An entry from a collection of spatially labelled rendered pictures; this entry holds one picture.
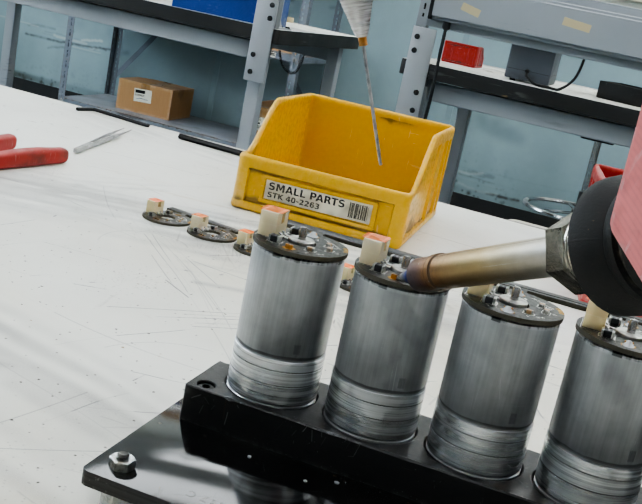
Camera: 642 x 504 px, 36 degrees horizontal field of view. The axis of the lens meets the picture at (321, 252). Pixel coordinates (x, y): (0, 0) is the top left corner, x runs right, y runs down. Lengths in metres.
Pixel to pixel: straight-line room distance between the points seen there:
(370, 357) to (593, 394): 0.05
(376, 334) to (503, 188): 4.48
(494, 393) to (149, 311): 0.17
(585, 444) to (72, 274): 0.23
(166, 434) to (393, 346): 0.06
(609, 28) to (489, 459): 2.28
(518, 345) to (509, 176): 4.48
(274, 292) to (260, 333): 0.01
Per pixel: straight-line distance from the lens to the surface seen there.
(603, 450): 0.24
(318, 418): 0.26
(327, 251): 0.25
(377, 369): 0.25
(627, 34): 2.50
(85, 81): 5.54
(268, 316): 0.25
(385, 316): 0.24
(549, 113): 2.59
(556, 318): 0.24
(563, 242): 0.18
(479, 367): 0.24
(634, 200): 0.16
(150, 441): 0.25
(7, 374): 0.31
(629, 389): 0.24
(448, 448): 0.25
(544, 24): 2.52
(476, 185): 4.75
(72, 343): 0.33
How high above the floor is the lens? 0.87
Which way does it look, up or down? 14 degrees down
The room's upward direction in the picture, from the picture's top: 12 degrees clockwise
